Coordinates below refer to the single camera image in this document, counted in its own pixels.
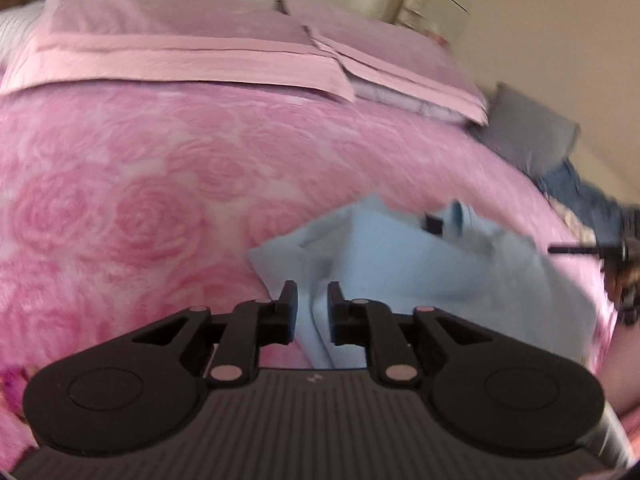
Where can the grey cushion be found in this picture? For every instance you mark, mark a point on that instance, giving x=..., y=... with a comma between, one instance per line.
x=530, y=132

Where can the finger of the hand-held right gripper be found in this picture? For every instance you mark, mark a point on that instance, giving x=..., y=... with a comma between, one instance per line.
x=575, y=249

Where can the light blue sweatshirt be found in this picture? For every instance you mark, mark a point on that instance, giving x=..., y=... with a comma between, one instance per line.
x=400, y=270

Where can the blue jeans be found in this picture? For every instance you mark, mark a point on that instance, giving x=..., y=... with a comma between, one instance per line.
x=580, y=195

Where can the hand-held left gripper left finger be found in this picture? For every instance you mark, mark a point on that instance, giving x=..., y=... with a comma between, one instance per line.
x=292, y=310

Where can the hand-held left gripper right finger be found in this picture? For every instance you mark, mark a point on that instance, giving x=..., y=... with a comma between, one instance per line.
x=332, y=310

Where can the pink rose blanket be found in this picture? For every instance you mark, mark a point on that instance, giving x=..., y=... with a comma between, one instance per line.
x=150, y=200

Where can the pink pillow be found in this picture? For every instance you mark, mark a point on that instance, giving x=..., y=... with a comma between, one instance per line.
x=395, y=60
x=165, y=45

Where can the person's right forearm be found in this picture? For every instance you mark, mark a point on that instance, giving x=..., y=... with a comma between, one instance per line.
x=625, y=365

